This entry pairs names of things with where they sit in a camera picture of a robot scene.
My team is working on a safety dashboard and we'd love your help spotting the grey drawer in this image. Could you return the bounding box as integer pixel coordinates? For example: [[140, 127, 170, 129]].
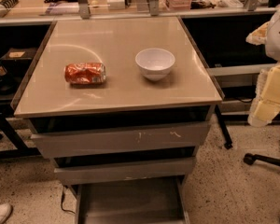
[[75, 176, 190, 224], [32, 121, 210, 158], [54, 157, 196, 185]]

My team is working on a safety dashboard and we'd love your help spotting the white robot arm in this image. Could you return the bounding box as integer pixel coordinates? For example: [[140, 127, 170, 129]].
[[245, 8, 280, 127]]

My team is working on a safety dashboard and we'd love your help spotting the grey drawer cabinet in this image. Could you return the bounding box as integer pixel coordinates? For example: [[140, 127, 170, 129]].
[[10, 16, 226, 224]]

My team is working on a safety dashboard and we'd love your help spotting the black office chair base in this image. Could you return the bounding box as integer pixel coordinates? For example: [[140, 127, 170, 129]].
[[244, 153, 280, 167]]

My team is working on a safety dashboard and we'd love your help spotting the white bowl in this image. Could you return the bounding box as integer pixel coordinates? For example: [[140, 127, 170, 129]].
[[135, 48, 175, 81]]

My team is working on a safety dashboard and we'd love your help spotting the orange crushed soda can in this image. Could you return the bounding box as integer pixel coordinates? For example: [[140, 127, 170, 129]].
[[64, 63, 106, 85]]

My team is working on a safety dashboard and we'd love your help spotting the black box with label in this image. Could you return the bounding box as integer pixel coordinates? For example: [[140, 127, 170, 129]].
[[0, 48, 37, 61]]

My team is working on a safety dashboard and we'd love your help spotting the white sneaker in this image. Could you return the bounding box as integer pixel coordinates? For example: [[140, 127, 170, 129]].
[[0, 203, 13, 224]]

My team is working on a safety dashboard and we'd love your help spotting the black cable on floor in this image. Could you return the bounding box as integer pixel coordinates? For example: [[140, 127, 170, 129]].
[[60, 185, 77, 216]]

